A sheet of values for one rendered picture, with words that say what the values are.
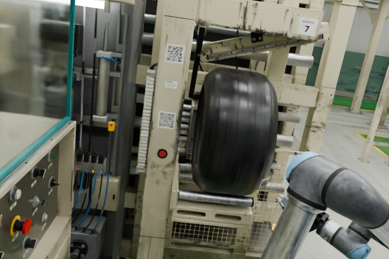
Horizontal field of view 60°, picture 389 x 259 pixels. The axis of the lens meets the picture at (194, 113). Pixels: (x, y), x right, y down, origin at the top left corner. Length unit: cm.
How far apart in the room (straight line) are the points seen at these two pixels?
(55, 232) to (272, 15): 130
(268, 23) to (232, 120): 60
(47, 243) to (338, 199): 89
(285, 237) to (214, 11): 108
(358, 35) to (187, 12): 1043
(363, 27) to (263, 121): 1049
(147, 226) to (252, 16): 113
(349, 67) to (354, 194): 1075
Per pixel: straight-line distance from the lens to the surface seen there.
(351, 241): 131
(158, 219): 168
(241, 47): 183
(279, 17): 172
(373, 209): 94
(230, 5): 167
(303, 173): 97
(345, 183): 91
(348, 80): 1167
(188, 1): 140
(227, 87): 135
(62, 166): 127
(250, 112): 131
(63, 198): 133
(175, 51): 140
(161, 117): 146
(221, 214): 161
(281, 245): 102
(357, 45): 1168
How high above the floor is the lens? 165
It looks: 15 degrees down
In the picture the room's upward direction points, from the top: 8 degrees clockwise
